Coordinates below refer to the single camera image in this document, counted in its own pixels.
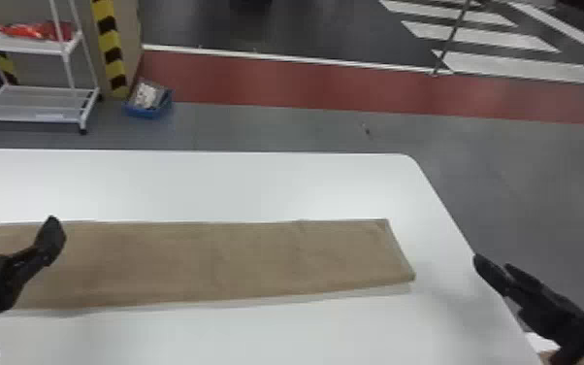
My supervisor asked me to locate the white shelf trolley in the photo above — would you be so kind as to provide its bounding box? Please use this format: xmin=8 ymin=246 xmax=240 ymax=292
xmin=0 ymin=0 xmax=103 ymax=136

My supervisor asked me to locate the blue basket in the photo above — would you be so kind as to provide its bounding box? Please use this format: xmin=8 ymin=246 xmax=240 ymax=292
xmin=121 ymin=78 xmax=175 ymax=121

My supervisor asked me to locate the beige towel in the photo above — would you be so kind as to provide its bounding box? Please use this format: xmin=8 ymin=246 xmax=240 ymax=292
xmin=0 ymin=218 xmax=417 ymax=313

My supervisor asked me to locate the red snack packet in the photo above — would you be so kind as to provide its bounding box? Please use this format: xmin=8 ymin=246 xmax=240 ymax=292
xmin=0 ymin=20 xmax=76 ymax=43

